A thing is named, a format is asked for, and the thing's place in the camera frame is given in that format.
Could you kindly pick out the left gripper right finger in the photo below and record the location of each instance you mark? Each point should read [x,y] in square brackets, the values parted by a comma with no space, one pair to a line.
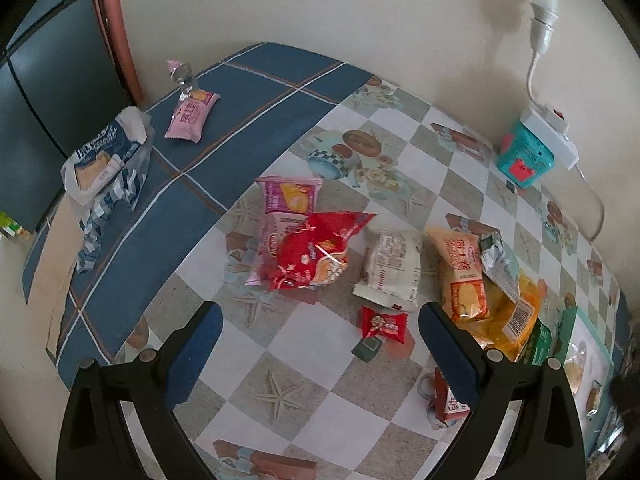
[546,442]

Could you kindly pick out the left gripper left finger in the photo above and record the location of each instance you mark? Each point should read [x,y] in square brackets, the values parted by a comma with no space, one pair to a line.
[95,442]

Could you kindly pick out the red milk biscuit packet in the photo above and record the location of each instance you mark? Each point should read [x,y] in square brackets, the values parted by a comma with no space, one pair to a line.
[447,407]

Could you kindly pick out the yellow orange snack bag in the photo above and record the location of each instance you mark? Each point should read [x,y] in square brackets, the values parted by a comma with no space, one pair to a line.
[507,324]

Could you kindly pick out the small red candy packet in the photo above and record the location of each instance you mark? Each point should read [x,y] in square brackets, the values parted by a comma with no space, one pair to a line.
[391,326]

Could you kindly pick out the orange swiss roll packet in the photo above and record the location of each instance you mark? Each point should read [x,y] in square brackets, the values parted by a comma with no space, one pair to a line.
[460,273]

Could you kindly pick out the white snack packet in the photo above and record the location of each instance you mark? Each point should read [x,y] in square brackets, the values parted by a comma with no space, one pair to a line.
[391,273]

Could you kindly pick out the red snack packet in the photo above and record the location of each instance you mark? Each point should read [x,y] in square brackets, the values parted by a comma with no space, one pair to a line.
[315,254]

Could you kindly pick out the wrapped round bun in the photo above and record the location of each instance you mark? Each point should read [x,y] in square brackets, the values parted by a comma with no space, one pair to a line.
[574,364]

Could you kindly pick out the teal rimmed white tray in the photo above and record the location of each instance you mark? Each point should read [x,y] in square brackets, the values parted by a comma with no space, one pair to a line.
[591,401]

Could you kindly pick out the dark green snack packet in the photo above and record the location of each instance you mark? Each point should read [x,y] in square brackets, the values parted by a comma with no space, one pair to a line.
[538,346]

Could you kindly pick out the mint green foil packet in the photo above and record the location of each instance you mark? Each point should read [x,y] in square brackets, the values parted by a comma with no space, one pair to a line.
[500,264]

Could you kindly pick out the blue white bread bag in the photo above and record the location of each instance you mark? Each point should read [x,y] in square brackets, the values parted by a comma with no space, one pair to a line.
[90,168]

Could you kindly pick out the teal toy box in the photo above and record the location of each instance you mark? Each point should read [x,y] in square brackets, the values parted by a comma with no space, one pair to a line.
[524,154]

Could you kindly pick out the pink swiss roll packet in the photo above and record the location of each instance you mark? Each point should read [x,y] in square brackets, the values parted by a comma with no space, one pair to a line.
[287,204]

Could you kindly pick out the white power strip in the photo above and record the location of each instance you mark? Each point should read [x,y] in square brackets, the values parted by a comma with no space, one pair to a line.
[551,129]

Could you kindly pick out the checkered tablecloth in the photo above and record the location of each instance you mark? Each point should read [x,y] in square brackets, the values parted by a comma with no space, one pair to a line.
[314,289]

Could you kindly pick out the light pink snack packet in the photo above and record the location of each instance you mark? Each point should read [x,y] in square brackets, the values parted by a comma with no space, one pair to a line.
[187,122]

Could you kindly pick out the dark blue cabinet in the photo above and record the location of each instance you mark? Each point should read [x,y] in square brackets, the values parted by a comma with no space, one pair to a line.
[59,86]

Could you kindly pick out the clear pink candy wrapper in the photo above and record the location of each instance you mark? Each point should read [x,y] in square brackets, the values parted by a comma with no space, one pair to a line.
[182,75]

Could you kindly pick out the white gooseneck lamp socket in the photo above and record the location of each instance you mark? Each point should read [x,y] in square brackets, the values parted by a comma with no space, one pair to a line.
[545,16]

